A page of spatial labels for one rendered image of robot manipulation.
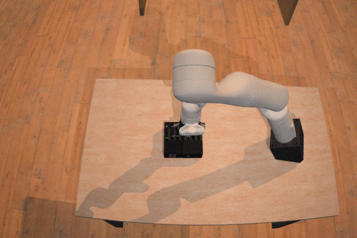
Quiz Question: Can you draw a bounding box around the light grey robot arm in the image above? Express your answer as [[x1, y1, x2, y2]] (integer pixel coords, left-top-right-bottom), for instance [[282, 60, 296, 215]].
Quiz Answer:
[[172, 49, 296, 143]]

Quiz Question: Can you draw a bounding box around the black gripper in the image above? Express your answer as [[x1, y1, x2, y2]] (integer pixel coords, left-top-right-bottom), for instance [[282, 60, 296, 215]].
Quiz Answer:
[[173, 120, 205, 132]]

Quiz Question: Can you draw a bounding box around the black lighting desk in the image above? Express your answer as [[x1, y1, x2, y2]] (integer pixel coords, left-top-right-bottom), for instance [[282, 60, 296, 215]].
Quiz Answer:
[[164, 122, 203, 158]]

